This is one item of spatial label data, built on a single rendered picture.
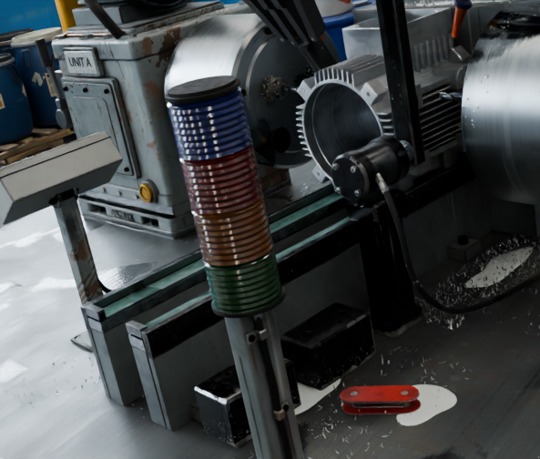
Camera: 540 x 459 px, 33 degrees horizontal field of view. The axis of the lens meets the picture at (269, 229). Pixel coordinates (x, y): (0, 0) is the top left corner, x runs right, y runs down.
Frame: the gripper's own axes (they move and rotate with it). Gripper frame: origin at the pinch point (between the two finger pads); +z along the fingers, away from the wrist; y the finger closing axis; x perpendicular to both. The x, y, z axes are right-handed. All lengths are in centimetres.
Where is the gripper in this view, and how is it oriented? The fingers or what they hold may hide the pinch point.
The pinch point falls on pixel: (319, 56)
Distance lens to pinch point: 129.7
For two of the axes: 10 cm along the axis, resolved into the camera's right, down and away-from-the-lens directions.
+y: -6.6, -1.5, 7.4
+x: -5.4, 7.8, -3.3
